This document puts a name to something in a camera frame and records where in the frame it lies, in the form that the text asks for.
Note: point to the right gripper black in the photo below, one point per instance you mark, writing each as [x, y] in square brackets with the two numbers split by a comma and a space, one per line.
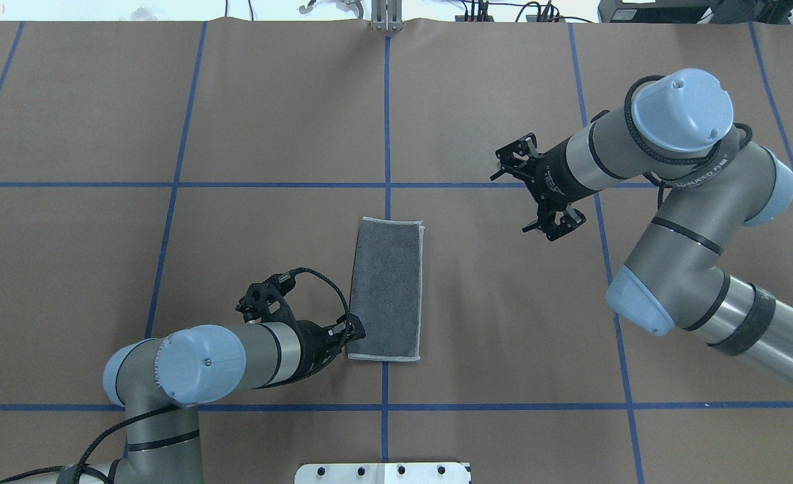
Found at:
[553, 176]

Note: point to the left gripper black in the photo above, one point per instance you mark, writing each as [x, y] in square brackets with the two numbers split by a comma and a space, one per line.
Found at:
[311, 347]

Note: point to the pink and grey towel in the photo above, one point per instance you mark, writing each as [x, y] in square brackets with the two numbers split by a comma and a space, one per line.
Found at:
[387, 289]

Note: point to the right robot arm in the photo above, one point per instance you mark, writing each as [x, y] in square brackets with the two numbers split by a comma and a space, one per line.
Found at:
[677, 130]

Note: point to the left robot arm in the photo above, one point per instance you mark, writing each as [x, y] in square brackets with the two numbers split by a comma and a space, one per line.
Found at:
[161, 383]

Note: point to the black box with label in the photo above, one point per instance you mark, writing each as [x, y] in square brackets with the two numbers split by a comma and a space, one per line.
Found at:
[653, 12]

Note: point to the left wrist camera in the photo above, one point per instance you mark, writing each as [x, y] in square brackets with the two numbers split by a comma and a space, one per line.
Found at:
[265, 301]

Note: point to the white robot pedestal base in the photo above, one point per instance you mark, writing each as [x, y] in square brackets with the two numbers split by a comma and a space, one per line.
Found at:
[385, 472]

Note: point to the aluminium frame post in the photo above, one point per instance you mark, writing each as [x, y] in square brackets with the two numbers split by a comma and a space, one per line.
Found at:
[386, 15]

